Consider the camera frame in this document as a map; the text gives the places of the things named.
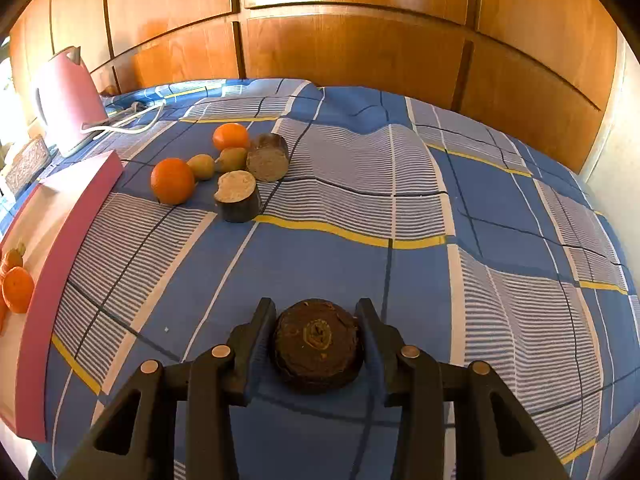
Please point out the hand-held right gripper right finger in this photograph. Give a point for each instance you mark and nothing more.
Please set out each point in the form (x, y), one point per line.
(372, 345)

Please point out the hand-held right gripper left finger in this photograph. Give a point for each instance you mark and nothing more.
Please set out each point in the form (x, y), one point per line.
(257, 340)

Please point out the orange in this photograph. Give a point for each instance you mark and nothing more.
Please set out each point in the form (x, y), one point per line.
(17, 290)
(231, 136)
(172, 181)

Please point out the small yellow-green pear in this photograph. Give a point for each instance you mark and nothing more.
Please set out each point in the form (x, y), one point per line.
(232, 159)
(201, 167)

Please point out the pink cardboard box tray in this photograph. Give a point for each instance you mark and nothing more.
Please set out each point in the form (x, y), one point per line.
(50, 285)

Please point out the carrot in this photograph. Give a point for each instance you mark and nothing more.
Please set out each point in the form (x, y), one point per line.
(12, 260)

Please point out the silver embossed tissue box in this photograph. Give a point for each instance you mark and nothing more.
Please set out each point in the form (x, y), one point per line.
(27, 165)

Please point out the pink electric kettle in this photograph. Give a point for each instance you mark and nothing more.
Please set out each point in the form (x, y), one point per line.
(65, 105)

